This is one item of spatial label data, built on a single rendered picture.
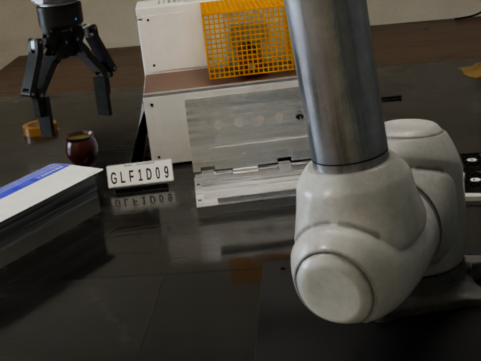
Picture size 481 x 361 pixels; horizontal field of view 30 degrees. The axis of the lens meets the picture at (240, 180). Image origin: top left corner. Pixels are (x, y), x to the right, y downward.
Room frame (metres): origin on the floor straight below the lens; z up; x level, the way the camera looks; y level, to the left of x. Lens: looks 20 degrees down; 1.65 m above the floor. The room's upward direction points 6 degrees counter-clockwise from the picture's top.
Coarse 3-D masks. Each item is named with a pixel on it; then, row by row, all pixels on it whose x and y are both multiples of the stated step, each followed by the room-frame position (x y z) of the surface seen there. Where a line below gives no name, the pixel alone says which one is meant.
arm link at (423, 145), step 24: (408, 120) 1.30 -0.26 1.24; (408, 144) 1.21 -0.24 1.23; (432, 144) 1.21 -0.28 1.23; (432, 168) 1.19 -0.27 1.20; (456, 168) 1.22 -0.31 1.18; (432, 192) 1.16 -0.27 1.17; (456, 192) 1.21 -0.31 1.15; (456, 216) 1.20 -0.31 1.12; (456, 240) 1.21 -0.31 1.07; (432, 264) 1.20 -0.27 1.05; (456, 264) 1.22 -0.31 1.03
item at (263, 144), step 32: (224, 96) 2.06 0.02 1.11; (256, 96) 2.07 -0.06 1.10; (288, 96) 2.08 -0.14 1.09; (192, 128) 2.04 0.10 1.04; (224, 128) 2.06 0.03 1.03; (256, 128) 2.06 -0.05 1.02; (288, 128) 2.06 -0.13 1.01; (192, 160) 2.03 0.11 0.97; (224, 160) 2.03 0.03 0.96; (256, 160) 2.03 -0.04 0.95
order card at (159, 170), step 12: (108, 168) 2.07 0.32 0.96; (120, 168) 2.07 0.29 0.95; (132, 168) 2.07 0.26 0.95; (144, 168) 2.07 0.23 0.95; (156, 168) 2.07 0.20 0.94; (168, 168) 2.07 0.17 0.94; (108, 180) 2.06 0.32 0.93; (120, 180) 2.06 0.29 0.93; (132, 180) 2.06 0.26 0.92; (144, 180) 2.06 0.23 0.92; (156, 180) 2.06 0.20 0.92; (168, 180) 2.06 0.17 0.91
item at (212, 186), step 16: (288, 160) 2.05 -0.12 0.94; (304, 160) 2.04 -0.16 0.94; (208, 176) 2.02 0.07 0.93; (224, 176) 2.03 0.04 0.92; (240, 176) 2.01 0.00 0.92; (256, 176) 2.00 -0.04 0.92; (272, 176) 1.99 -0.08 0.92; (288, 176) 1.98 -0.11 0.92; (208, 192) 1.93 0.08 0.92; (224, 192) 1.92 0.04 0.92; (240, 192) 1.91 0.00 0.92; (256, 192) 1.90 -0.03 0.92; (208, 208) 1.84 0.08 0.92; (224, 208) 1.84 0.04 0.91; (240, 208) 1.84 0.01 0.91; (256, 208) 1.84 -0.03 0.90
